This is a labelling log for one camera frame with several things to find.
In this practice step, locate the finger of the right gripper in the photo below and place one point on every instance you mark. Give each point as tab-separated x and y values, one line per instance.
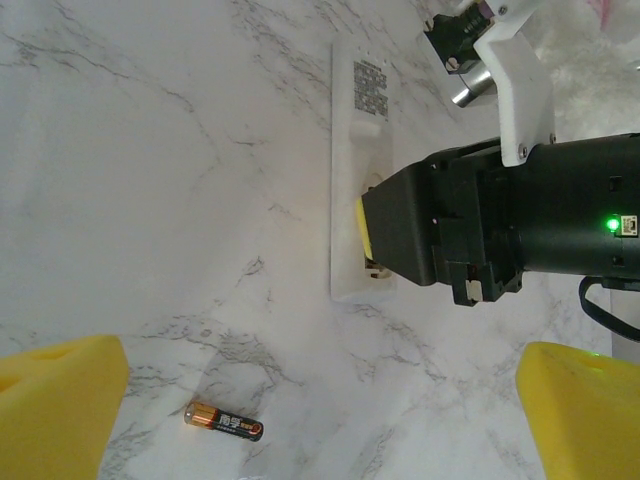
400	225

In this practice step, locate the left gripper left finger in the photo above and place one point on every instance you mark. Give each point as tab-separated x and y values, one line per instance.
55	410

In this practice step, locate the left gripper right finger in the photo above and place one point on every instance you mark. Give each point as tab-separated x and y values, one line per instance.
585	415

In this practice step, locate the gold and black battery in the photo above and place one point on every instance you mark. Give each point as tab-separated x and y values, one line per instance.
225	422
377	272

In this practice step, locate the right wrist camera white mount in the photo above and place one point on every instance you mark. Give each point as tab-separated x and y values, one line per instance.
520	100

